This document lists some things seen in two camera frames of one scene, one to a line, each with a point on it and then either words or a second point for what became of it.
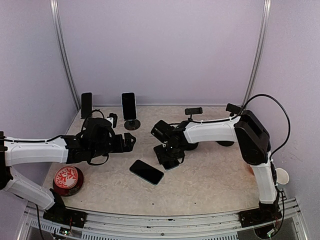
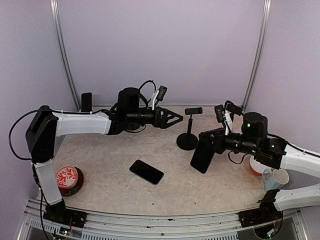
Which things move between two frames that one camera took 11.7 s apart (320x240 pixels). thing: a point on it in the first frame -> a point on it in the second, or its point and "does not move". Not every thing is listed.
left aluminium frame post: [64, 44] does not move
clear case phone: [86, 105] does not move
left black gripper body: [119, 147] -> [157, 122]
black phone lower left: [146, 172] does not move
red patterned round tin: [67, 180] does not move
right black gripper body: [171, 153] -> [221, 146]
